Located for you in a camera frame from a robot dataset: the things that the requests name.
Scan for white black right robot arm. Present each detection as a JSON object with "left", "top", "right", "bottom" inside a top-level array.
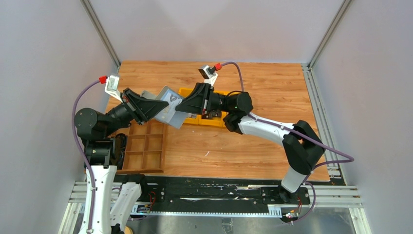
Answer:
[{"left": 175, "top": 83, "right": 325, "bottom": 204}]

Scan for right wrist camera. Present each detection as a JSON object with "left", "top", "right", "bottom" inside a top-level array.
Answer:
[{"left": 198, "top": 65, "right": 218, "bottom": 86}]

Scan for silver VIP card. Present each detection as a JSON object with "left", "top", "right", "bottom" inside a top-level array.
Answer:
[{"left": 156, "top": 90, "right": 183, "bottom": 122}]

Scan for yellow bin with silver cards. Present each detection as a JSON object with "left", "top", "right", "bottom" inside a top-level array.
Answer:
[{"left": 178, "top": 87, "right": 201, "bottom": 125}]

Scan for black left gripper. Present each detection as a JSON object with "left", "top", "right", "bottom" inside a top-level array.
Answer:
[{"left": 105, "top": 87, "right": 169, "bottom": 136}]

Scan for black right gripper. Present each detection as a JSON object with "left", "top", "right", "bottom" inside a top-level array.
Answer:
[{"left": 174, "top": 83, "right": 231, "bottom": 116}]

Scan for black VIP card stack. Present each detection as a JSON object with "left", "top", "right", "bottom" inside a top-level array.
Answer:
[{"left": 201, "top": 110, "right": 222, "bottom": 119}]

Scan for wooden compartment tray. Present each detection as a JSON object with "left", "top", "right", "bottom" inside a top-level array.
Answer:
[{"left": 112, "top": 120, "right": 168, "bottom": 174}]

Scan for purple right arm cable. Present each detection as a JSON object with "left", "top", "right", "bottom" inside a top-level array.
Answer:
[{"left": 214, "top": 61, "right": 355, "bottom": 223}]

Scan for dark rolled belts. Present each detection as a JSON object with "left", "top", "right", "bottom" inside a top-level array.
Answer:
[{"left": 82, "top": 133, "right": 127, "bottom": 170}]

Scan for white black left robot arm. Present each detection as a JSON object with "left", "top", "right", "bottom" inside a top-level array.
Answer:
[{"left": 73, "top": 88, "right": 169, "bottom": 234}]

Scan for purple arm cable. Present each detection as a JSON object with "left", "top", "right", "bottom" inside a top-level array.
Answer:
[
  {"left": 214, "top": 61, "right": 355, "bottom": 223},
  {"left": 71, "top": 76, "right": 109, "bottom": 234}
]

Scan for yellow bin with black cards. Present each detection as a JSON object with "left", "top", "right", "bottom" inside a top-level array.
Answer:
[{"left": 199, "top": 91, "right": 227, "bottom": 127}]

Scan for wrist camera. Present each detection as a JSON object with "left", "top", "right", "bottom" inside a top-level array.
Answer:
[
  {"left": 198, "top": 65, "right": 218, "bottom": 86},
  {"left": 104, "top": 75, "right": 122, "bottom": 101}
]

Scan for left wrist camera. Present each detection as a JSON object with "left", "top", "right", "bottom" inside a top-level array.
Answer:
[{"left": 104, "top": 75, "right": 122, "bottom": 101}]

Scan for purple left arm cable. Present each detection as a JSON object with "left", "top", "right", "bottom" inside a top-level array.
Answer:
[{"left": 71, "top": 76, "right": 109, "bottom": 234}]

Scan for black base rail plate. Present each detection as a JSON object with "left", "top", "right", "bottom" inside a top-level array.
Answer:
[{"left": 114, "top": 175, "right": 310, "bottom": 214}]

